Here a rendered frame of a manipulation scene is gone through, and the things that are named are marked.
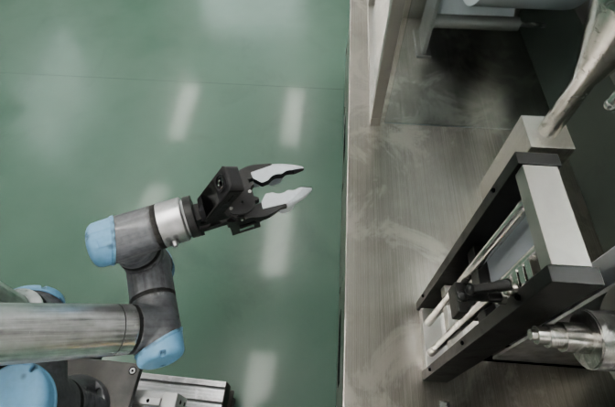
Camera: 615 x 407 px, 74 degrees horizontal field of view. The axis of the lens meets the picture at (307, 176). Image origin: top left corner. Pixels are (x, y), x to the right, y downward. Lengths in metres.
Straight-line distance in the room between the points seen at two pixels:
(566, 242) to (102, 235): 0.61
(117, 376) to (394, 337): 0.62
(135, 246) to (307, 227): 1.44
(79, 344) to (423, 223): 0.78
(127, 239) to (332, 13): 2.86
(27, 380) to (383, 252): 0.74
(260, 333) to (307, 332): 0.20
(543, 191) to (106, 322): 0.59
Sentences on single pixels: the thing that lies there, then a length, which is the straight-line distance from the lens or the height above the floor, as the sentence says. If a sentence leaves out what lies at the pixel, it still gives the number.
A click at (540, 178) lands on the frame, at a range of 0.53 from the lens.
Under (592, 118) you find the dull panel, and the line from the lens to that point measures 1.30.
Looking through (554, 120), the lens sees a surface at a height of 1.22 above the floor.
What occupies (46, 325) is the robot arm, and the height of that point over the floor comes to 1.28.
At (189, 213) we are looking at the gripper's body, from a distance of 0.68.
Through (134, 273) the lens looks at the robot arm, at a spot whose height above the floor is 1.15.
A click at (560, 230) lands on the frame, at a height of 1.44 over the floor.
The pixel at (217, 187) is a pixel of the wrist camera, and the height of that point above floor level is 1.30.
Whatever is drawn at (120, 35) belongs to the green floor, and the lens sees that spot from 3.41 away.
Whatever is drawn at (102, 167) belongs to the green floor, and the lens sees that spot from 2.53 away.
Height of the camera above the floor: 1.82
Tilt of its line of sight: 55 degrees down
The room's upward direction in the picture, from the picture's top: straight up
